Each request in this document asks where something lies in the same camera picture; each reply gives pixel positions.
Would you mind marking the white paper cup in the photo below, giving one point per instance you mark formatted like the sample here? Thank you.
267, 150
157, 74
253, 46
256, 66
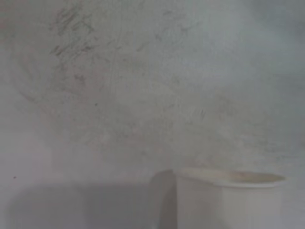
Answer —
238, 205

